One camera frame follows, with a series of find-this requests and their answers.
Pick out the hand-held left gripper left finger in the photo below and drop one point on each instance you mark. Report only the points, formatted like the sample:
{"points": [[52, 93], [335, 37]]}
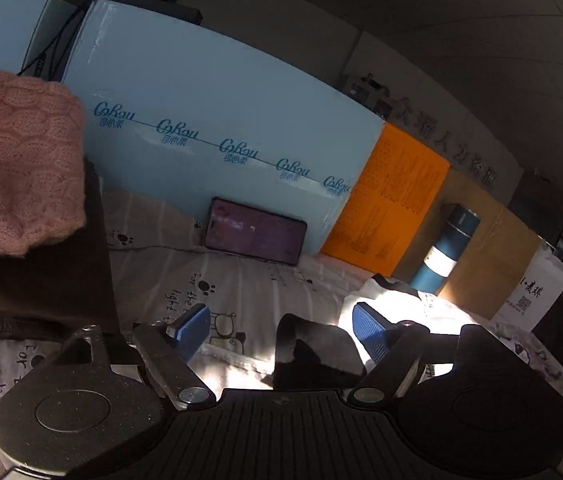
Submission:
{"points": [[192, 332]]}

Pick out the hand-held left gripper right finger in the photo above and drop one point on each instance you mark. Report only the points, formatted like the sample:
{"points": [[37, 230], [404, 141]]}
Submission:
{"points": [[371, 332]]}

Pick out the pink knitted sweater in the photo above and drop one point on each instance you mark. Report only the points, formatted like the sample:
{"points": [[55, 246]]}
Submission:
{"points": [[16, 160]]}

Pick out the printed bed sheet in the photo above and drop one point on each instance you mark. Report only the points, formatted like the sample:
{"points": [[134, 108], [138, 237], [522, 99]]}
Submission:
{"points": [[241, 285]]}

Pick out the blue thermos bottle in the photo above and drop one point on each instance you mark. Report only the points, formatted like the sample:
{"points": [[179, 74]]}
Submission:
{"points": [[441, 255]]}

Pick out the smartphone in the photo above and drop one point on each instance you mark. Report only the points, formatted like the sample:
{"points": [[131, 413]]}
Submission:
{"points": [[256, 232]]}

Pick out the orange box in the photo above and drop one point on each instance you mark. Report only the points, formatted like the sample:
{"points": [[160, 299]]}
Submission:
{"points": [[391, 200]]}

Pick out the brown garment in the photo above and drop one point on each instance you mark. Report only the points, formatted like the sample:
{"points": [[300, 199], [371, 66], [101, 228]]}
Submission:
{"points": [[61, 285]]}

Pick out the taped cardboard box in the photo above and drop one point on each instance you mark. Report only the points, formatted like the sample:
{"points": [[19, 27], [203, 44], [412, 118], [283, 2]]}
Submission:
{"points": [[496, 250]]}

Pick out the white paper bag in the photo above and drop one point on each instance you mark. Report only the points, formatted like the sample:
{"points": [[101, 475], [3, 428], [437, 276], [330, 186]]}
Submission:
{"points": [[531, 290]]}

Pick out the large light blue carton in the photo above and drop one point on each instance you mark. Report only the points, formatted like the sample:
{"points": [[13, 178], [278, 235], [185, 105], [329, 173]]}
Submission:
{"points": [[211, 100]]}

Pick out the black flat device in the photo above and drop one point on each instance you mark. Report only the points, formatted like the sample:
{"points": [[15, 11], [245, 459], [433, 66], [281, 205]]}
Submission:
{"points": [[161, 7]]}

